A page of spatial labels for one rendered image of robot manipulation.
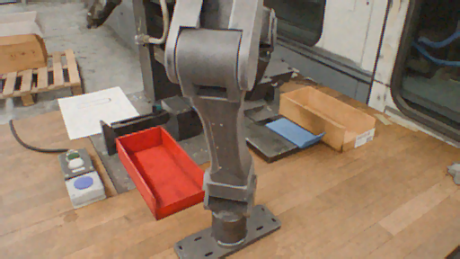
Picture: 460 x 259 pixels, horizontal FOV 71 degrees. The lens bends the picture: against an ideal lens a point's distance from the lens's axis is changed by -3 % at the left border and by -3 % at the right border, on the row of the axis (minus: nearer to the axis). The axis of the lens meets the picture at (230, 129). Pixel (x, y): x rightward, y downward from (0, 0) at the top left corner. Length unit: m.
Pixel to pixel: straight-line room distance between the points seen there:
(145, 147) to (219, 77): 0.55
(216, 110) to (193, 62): 0.07
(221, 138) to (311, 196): 0.36
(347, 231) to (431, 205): 0.21
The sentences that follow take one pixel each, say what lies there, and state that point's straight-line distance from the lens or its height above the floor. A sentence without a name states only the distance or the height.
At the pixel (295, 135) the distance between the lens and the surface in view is 0.90.
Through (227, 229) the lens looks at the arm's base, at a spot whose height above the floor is 0.95.
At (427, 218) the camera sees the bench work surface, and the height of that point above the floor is 0.90.
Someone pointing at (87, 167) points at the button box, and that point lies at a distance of 0.82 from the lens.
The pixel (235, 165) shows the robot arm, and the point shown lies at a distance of 0.49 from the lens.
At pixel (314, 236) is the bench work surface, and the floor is 0.90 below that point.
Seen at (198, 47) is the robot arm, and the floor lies 1.29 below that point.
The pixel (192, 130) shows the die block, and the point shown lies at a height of 0.92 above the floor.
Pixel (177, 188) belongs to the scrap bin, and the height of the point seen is 0.91.
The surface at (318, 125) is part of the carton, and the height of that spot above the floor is 0.94.
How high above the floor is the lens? 1.39
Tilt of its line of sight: 31 degrees down
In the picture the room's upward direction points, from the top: straight up
